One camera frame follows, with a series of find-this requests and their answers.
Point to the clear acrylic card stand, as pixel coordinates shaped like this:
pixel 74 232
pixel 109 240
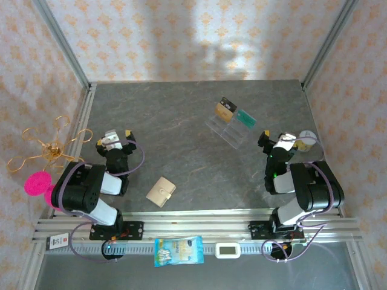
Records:
pixel 229 133

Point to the beige card holder wallet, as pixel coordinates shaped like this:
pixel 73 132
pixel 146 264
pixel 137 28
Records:
pixel 160 191

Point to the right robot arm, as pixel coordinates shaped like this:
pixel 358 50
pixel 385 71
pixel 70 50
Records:
pixel 317 187

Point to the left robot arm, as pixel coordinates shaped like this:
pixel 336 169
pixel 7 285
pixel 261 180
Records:
pixel 72 193

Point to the teal credit card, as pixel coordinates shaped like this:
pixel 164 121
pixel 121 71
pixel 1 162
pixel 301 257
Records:
pixel 246 119

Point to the black credit card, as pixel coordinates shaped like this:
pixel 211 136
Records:
pixel 229 103

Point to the yellow white candle jar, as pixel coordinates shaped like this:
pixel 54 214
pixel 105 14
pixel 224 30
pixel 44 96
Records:
pixel 308 143

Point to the white number tag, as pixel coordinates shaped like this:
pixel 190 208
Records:
pixel 59 241

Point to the white digital timer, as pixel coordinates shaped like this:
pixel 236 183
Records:
pixel 228 250

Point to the blue snack bag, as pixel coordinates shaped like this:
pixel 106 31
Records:
pixel 178 250

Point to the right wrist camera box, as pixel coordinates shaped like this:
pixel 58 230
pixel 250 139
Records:
pixel 287 141

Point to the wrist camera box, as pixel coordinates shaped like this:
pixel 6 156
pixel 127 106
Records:
pixel 287 141
pixel 111 140

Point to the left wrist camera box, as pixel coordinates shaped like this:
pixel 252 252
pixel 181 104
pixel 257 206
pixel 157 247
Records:
pixel 111 140

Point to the aluminium side rail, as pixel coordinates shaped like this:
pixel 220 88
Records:
pixel 84 105

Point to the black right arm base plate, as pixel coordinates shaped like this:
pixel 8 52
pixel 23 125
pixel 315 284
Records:
pixel 257 231

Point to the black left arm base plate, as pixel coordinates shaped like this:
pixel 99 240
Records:
pixel 136 231

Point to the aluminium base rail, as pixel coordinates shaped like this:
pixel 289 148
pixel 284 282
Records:
pixel 196 223

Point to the aluminium frame post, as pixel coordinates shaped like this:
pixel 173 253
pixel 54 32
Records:
pixel 62 39
pixel 331 39

